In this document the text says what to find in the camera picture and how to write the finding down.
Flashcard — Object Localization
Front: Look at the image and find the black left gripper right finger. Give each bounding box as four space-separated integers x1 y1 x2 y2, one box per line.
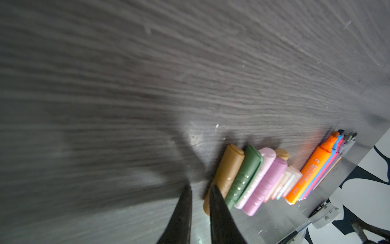
209 185 247 244

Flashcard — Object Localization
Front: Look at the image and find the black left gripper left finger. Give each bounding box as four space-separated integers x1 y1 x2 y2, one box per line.
157 185 193 244

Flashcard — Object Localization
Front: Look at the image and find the gold brown marker cap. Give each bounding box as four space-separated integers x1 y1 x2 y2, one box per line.
203 144 244 216

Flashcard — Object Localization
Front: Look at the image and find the clear pink pen cap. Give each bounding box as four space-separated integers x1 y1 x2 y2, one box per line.
270 167 291 200

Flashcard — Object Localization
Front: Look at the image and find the clear blue pen cap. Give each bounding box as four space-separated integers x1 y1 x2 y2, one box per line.
275 166 302 200

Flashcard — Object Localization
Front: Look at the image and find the light pink marker cap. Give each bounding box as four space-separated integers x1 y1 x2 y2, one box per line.
234 147 276 209

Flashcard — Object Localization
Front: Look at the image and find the gold pen cap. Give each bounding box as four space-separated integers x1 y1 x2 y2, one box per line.
275 148 290 161

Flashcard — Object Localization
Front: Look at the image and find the orange highlighter pen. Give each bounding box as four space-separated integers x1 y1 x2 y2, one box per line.
285 131 340 205

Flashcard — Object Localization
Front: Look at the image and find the pink red highlighter pen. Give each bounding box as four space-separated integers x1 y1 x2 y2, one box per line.
302 137 346 200

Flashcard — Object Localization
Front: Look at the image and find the blue highlighter pen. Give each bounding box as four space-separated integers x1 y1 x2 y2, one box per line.
298 129 345 202

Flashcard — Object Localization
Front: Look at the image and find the gold cap beige marker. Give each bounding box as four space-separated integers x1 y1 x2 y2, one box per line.
325 132 352 177

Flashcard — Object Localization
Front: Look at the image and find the clear orange pen cap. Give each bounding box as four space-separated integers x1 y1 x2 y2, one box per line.
282 166 302 198

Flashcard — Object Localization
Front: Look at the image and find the purple highlighter pen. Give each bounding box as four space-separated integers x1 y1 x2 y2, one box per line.
303 139 346 199

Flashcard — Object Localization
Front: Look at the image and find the pink cap green marker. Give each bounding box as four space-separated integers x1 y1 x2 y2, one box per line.
342 132 357 154

